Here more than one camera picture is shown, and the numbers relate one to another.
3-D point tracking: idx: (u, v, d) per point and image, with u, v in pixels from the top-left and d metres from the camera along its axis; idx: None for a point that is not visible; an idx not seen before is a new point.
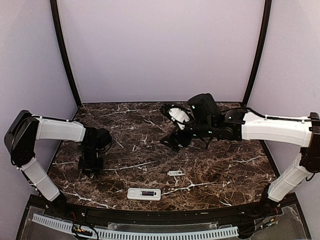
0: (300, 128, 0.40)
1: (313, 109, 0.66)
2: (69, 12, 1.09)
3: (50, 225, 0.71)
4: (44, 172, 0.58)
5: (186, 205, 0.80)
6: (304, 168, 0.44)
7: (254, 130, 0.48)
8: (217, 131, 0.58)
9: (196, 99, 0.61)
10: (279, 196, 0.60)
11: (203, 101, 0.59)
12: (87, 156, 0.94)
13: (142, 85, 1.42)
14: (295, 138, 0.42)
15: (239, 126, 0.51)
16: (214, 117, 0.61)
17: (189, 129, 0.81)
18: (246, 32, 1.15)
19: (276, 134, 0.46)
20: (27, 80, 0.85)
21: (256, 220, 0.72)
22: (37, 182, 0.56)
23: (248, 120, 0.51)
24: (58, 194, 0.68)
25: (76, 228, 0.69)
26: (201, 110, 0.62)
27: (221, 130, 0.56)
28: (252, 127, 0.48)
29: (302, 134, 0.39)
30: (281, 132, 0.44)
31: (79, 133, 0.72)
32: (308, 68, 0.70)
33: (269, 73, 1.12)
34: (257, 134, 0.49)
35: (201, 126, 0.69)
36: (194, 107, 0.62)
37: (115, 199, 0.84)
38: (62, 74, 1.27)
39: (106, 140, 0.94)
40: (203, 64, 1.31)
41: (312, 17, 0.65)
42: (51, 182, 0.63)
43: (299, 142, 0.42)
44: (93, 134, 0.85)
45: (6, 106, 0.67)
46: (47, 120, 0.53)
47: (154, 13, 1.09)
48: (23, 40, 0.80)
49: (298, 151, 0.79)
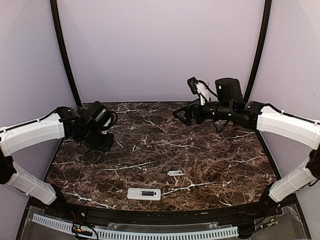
0: (311, 129, 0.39)
1: (314, 108, 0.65)
2: (69, 12, 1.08)
3: (50, 225, 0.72)
4: (35, 181, 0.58)
5: (186, 205, 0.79)
6: (310, 171, 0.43)
7: (270, 122, 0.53)
8: (236, 116, 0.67)
9: (224, 83, 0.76)
10: (278, 196, 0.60)
11: (230, 85, 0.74)
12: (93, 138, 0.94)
13: (142, 85, 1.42)
14: (307, 138, 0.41)
15: (255, 115, 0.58)
16: (236, 102, 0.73)
17: (209, 109, 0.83)
18: (246, 32, 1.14)
19: (289, 131, 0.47)
20: (27, 80, 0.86)
21: (256, 220, 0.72)
22: (29, 191, 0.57)
23: (266, 112, 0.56)
24: (54, 198, 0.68)
25: (75, 228, 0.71)
26: (224, 93, 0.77)
27: (240, 115, 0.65)
28: (267, 119, 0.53)
29: (312, 135, 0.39)
30: (293, 129, 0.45)
31: (58, 130, 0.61)
32: (308, 69, 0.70)
33: (269, 73, 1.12)
34: (273, 128, 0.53)
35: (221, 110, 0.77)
36: (220, 87, 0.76)
37: (115, 199, 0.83)
38: (62, 73, 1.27)
39: (105, 117, 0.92)
40: (204, 64, 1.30)
41: (312, 17, 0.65)
42: (45, 187, 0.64)
43: (310, 144, 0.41)
44: (78, 123, 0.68)
45: (6, 106, 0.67)
46: (12, 133, 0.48)
47: (153, 14, 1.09)
48: (23, 39, 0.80)
49: (303, 154, 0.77)
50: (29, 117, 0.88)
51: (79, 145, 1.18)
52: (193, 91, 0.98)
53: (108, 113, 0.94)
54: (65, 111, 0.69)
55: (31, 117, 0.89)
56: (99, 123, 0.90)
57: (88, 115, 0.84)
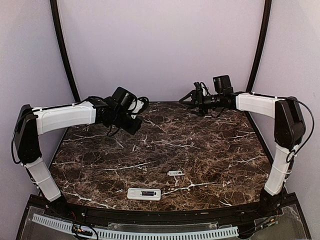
0: (271, 101, 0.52)
1: (314, 108, 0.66)
2: (69, 12, 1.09)
3: (49, 225, 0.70)
4: (48, 173, 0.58)
5: (186, 205, 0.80)
6: (288, 150, 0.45)
7: (247, 102, 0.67)
8: (223, 99, 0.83)
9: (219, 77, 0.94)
10: (271, 187, 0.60)
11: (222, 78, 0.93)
12: (127, 124, 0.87)
13: (142, 85, 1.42)
14: (268, 109, 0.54)
15: (238, 100, 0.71)
16: (225, 90, 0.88)
17: (208, 99, 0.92)
18: (246, 32, 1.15)
19: (258, 106, 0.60)
20: (27, 79, 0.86)
21: (256, 220, 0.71)
22: (40, 181, 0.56)
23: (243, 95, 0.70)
24: (59, 196, 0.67)
25: (76, 228, 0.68)
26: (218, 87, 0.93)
27: (225, 98, 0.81)
28: (244, 100, 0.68)
29: (271, 105, 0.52)
30: (260, 103, 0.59)
31: (89, 116, 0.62)
32: (308, 69, 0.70)
33: (269, 73, 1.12)
34: (248, 106, 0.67)
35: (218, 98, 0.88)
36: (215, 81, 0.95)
37: (115, 199, 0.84)
38: (62, 73, 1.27)
39: (129, 99, 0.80)
40: (204, 64, 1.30)
41: (312, 17, 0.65)
42: (54, 184, 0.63)
43: (270, 114, 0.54)
44: (107, 110, 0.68)
45: (6, 106, 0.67)
46: (48, 112, 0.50)
47: (153, 14, 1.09)
48: (23, 39, 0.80)
49: (303, 154, 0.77)
50: None
51: (79, 145, 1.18)
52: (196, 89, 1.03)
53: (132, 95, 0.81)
54: (95, 99, 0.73)
55: None
56: (126, 107, 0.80)
57: (113, 100, 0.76)
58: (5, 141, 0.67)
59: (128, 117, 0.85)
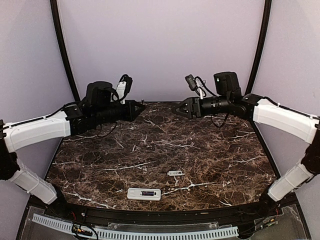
0: (305, 121, 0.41)
1: (314, 108, 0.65)
2: (69, 12, 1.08)
3: (50, 225, 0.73)
4: (37, 179, 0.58)
5: (186, 205, 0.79)
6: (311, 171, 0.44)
7: (266, 114, 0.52)
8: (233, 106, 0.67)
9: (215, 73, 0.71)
10: (275, 194, 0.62)
11: (228, 77, 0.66)
12: (115, 115, 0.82)
13: (142, 85, 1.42)
14: (301, 131, 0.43)
15: (252, 107, 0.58)
16: (234, 94, 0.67)
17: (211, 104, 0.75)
18: (246, 32, 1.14)
19: (284, 124, 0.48)
20: (27, 80, 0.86)
21: (256, 220, 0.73)
22: (30, 189, 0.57)
23: (262, 104, 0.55)
24: (55, 198, 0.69)
25: (75, 228, 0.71)
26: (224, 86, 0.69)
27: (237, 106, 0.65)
28: (264, 110, 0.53)
29: (307, 128, 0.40)
30: (286, 122, 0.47)
31: (63, 130, 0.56)
32: (308, 68, 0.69)
33: (269, 73, 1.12)
34: (268, 119, 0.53)
35: (221, 101, 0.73)
36: (218, 80, 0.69)
37: (115, 199, 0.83)
38: (62, 73, 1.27)
39: (105, 94, 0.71)
40: (203, 64, 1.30)
41: (312, 17, 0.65)
42: (48, 188, 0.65)
43: (304, 137, 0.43)
44: (81, 123, 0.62)
45: (7, 106, 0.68)
46: (17, 128, 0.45)
47: (153, 13, 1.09)
48: (23, 39, 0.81)
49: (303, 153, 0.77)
50: (29, 117, 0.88)
51: (79, 145, 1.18)
52: (191, 88, 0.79)
53: (109, 90, 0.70)
54: (72, 109, 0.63)
55: (31, 116, 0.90)
56: (106, 103, 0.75)
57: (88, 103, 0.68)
58: None
59: (111, 111, 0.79)
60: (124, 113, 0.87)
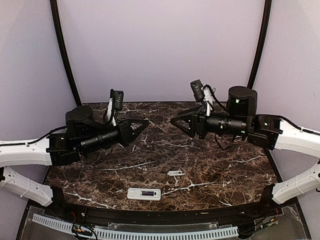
0: None
1: (314, 109, 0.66)
2: (69, 12, 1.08)
3: (49, 225, 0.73)
4: (28, 187, 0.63)
5: (186, 205, 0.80)
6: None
7: (290, 141, 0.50)
8: (251, 136, 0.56)
9: (232, 90, 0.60)
10: (279, 197, 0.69)
11: (250, 99, 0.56)
12: (106, 141, 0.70)
13: (142, 85, 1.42)
14: None
15: (276, 135, 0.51)
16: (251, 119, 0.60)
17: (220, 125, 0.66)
18: (246, 32, 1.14)
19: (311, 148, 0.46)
20: (27, 81, 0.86)
21: (256, 220, 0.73)
22: (22, 194, 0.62)
23: (283, 129, 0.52)
24: (50, 203, 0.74)
25: (76, 228, 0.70)
26: (243, 108, 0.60)
27: (256, 135, 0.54)
28: (287, 136, 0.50)
29: None
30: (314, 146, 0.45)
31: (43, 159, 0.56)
32: (308, 69, 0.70)
33: (269, 73, 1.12)
34: (291, 144, 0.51)
35: (231, 120, 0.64)
36: (237, 101, 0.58)
37: (115, 199, 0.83)
38: (62, 74, 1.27)
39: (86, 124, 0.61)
40: (203, 64, 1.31)
41: (312, 18, 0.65)
42: (41, 191, 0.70)
43: None
44: (64, 157, 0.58)
45: (7, 106, 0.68)
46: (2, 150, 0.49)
47: (153, 13, 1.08)
48: (23, 41, 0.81)
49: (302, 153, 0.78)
50: (29, 117, 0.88)
51: None
52: (197, 98, 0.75)
53: (83, 122, 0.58)
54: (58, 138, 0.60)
55: (30, 116, 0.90)
56: (92, 131, 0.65)
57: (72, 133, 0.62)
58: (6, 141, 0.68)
59: (99, 138, 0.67)
60: (118, 139, 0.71)
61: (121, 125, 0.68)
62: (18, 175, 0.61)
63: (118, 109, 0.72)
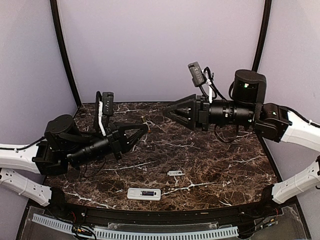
0: None
1: (314, 108, 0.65)
2: (69, 12, 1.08)
3: (50, 225, 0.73)
4: (24, 188, 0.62)
5: (186, 205, 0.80)
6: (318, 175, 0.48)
7: (296, 134, 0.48)
8: (259, 127, 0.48)
9: (238, 73, 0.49)
10: (279, 197, 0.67)
11: (261, 84, 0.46)
12: (95, 152, 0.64)
13: (142, 85, 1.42)
14: None
15: (285, 127, 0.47)
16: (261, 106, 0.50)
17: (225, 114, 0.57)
18: (246, 32, 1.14)
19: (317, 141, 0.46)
20: (28, 81, 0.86)
21: (256, 220, 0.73)
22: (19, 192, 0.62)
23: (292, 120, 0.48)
24: (48, 204, 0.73)
25: (76, 228, 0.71)
26: (252, 94, 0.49)
27: (265, 126, 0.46)
28: (296, 129, 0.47)
29: None
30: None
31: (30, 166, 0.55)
32: (309, 69, 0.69)
33: (269, 73, 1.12)
34: (295, 137, 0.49)
35: (237, 108, 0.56)
36: (244, 86, 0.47)
37: (115, 199, 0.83)
38: (61, 74, 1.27)
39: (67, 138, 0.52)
40: (203, 64, 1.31)
41: (312, 18, 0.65)
42: (38, 194, 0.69)
43: None
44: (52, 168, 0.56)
45: (6, 106, 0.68)
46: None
47: (154, 13, 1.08)
48: (23, 40, 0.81)
49: (303, 153, 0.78)
50: (28, 117, 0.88)
51: None
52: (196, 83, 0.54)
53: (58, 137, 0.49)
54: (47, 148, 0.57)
55: (30, 116, 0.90)
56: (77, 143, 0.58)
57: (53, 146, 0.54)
58: (6, 141, 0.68)
59: (86, 150, 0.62)
60: (108, 149, 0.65)
61: (110, 137, 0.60)
62: (16, 174, 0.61)
63: (108, 115, 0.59)
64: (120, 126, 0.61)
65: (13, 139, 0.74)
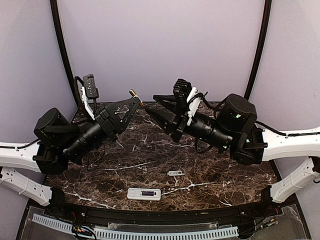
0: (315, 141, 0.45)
1: (315, 109, 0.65)
2: (68, 12, 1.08)
3: (50, 225, 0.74)
4: (24, 187, 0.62)
5: (186, 205, 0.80)
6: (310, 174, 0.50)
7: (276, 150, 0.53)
8: (239, 155, 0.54)
9: (232, 100, 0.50)
10: (277, 198, 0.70)
11: (252, 117, 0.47)
12: (90, 140, 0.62)
13: (142, 85, 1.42)
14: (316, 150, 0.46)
15: (261, 150, 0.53)
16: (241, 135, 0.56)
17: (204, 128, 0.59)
18: (246, 32, 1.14)
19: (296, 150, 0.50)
20: (27, 81, 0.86)
21: (256, 220, 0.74)
22: (19, 191, 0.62)
23: (268, 140, 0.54)
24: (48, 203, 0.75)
25: (75, 228, 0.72)
26: (239, 124, 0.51)
27: (243, 154, 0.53)
28: (274, 147, 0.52)
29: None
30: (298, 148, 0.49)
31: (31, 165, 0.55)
32: (309, 69, 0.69)
33: (269, 73, 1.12)
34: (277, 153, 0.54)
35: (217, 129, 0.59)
36: (237, 115, 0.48)
37: (115, 199, 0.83)
38: (61, 74, 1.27)
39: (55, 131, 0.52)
40: (203, 63, 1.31)
41: (312, 19, 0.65)
42: (38, 194, 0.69)
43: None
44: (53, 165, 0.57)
45: (6, 106, 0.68)
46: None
47: (154, 13, 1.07)
48: (23, 41, 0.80)
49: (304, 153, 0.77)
50: (29, 117, 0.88)
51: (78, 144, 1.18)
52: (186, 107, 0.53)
53: (45, 131, 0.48)
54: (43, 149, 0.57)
55: (31, 116, 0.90)
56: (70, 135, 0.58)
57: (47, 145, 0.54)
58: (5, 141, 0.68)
59: (80, 140, 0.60)
60: (103, 133, 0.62)
61: (100, 118, 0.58)
62: (17, 173, 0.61)
63: (94, 98, 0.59)
64: (108, 106, 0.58)
65: (12, 139, 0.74)
